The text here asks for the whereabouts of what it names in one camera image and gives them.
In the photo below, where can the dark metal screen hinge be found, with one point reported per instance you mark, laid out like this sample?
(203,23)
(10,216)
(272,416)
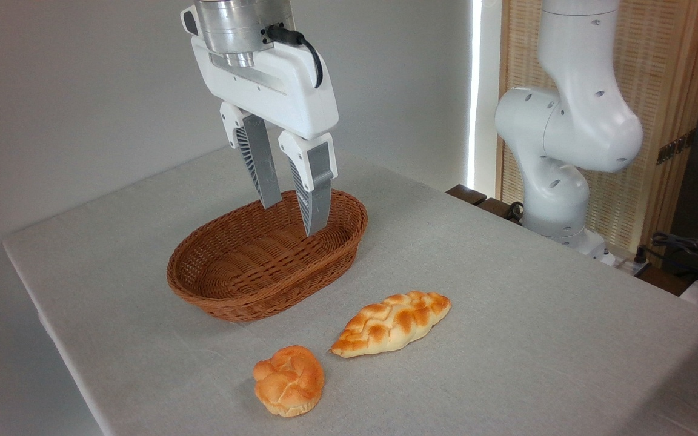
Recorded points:
(676,147)

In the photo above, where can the white tablecloth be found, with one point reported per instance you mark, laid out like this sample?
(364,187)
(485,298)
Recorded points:
(506,339)

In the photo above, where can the round knotted bread roll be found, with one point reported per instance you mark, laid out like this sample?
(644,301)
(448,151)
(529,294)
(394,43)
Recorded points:
(288,381)

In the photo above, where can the brown oval wicker basket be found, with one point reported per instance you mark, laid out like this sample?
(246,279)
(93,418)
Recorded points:
(234,272)

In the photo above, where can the white power strip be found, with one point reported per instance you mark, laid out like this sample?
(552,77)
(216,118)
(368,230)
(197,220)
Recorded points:
(624,263)

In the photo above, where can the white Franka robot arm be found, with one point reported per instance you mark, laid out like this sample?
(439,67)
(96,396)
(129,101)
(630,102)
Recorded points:
(567,121)

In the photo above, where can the long braided bread loaf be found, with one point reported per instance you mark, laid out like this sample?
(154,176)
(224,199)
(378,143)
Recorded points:
(391,324)

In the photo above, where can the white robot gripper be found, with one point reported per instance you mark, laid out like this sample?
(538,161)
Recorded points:
(291,91)

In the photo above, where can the dark brown wooden bench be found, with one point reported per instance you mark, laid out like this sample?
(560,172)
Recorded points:
(467,195)

